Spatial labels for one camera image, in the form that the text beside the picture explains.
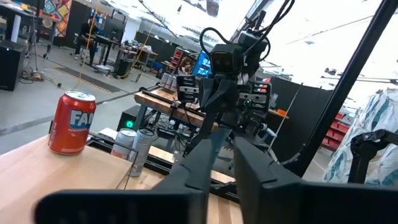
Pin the red storage bins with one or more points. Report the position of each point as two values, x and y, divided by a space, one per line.
335 133

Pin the orange Fanta soda can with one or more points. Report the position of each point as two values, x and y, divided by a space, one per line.
71 124

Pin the person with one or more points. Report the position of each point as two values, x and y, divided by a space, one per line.
85 34

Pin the black partition panel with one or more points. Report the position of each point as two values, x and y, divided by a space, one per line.
298 109

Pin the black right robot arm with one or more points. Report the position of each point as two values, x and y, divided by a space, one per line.
253 43

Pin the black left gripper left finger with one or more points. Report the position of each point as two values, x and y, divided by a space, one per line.
124 208

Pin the small orange object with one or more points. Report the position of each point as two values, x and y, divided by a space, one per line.
281 112

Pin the white teal patterned cloth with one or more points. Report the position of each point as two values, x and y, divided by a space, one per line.
382 112

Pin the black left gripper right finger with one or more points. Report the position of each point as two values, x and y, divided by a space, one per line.
311 205

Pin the wooden workbench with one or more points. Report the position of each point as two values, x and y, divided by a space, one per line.
161 102

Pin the black box cabinet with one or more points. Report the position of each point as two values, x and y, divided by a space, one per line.
11 65

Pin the colourful patterned wall art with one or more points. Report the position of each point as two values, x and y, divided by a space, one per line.
57 15

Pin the black rig frame post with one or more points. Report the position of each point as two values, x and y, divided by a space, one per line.
342 87

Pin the tall grey drink can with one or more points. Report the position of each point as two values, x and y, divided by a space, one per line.
142 152

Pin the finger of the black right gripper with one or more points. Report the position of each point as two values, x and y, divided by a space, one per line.
231 109
214 93

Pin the black computer tower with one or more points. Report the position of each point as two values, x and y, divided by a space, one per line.
127 118

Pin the black office desk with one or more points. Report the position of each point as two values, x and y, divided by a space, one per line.
105 40

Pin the black aluminium table frame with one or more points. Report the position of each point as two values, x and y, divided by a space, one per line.
161 169

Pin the blue lit monitor screen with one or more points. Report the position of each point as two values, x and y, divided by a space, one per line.
202 65

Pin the white paper roll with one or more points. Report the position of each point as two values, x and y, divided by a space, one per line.
15 28

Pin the black arched bracket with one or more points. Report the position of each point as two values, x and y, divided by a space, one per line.
360 155

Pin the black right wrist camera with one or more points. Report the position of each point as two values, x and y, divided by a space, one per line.
225 59

